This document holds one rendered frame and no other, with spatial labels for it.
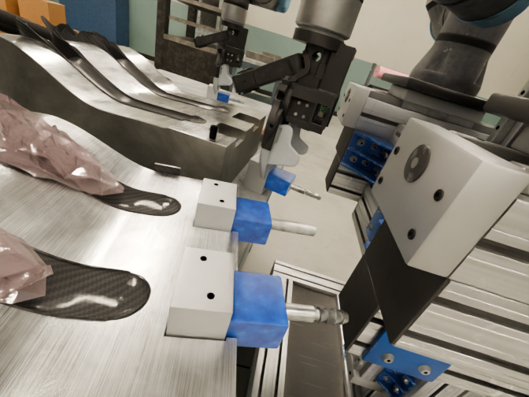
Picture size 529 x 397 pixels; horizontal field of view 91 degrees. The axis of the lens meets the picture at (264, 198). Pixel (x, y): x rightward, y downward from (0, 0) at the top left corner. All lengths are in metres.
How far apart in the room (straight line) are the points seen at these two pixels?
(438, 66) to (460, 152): 0.53
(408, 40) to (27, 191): 7.19
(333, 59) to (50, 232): 0.35
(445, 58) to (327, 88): 0.39
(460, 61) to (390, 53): 6.44
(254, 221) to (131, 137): 0.24
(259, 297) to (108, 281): 0.11
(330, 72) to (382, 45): 6.72
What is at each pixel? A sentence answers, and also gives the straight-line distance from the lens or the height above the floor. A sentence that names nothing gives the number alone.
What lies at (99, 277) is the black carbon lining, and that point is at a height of 0.85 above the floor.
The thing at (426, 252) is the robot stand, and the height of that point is 0.92.
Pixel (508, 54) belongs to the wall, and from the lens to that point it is 8.22.
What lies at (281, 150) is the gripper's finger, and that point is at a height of 0.89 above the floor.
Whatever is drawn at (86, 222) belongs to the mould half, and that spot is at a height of 0.86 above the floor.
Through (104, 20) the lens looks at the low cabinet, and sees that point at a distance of 7.48.
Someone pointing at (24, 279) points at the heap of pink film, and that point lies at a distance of 0.21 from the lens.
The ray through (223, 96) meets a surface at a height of 0.83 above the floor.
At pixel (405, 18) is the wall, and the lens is 7.24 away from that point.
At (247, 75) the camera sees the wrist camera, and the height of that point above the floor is 0.97.
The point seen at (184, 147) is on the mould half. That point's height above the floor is 0.87.
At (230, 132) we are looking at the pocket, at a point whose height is 0.88.
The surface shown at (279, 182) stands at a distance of 0.43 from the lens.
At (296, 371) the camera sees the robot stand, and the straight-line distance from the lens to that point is 0.97.
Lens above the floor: 1.02
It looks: 29 degrees down
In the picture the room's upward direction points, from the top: 17 degrees clockwise
